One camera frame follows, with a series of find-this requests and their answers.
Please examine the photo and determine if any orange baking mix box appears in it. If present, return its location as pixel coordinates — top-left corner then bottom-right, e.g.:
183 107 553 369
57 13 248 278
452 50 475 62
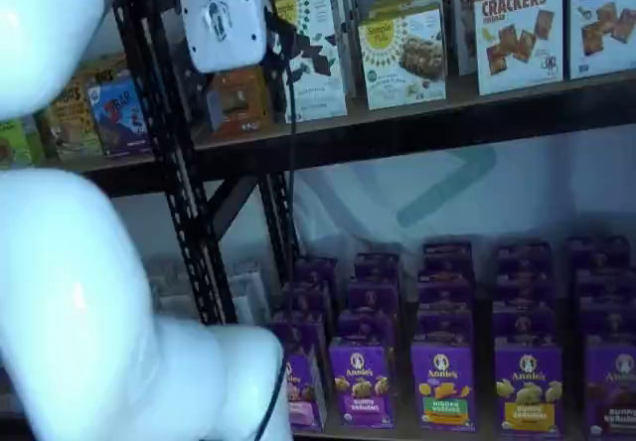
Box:
206 67 273 140

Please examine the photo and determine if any purple Annie's box yellow label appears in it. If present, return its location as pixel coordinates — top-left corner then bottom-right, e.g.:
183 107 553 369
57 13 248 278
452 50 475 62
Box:
494 337 566 437
494 274 556 308
495 243 553 278
491 304 560 342

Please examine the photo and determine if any orange-topped pretzel crackers box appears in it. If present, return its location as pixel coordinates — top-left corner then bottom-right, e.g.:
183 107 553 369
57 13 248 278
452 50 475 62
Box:
471 0 566 96

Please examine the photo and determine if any purple Annie's box pink label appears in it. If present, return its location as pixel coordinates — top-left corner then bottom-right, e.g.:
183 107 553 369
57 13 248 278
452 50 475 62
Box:
281 281 333 319
266 311 330 363
282 349 328 432
291 256 340 289

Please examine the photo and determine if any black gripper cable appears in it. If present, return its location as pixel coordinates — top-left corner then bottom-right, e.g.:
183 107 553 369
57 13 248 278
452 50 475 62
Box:
252 6 302 441

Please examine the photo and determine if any purple Annie's box green label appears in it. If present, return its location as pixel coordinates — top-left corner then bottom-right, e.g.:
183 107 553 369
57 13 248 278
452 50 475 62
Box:
418 274 474 312
415 309 476 344
421 241 473 277
409 340 480 431

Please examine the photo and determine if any blue Z Bar box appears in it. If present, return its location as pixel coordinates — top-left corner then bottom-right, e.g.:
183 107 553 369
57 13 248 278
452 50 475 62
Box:
86 75 152 158

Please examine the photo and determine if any blue-topped crackers box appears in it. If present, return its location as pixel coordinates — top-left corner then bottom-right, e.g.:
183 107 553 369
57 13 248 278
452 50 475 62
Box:
567 0 636 81

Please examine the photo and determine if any purple Annie's box brown label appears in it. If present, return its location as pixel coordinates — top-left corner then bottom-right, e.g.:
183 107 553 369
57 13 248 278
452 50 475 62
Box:
573 269 636 308
583 341 636 437
567 235 631 273
578 304 636 346

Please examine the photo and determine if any yellow snack box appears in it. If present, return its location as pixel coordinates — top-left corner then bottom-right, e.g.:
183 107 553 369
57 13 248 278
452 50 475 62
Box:
44 63 105 163

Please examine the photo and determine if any green snack box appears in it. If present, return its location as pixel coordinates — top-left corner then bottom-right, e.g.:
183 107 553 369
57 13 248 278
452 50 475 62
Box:
0 117 47 170

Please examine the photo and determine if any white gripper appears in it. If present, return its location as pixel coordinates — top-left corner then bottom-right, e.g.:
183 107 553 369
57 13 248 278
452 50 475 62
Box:
177 0 268 74

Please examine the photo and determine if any white backdrop sheet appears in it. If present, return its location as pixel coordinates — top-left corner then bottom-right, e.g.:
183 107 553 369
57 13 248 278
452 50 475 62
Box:
295 125 636 273

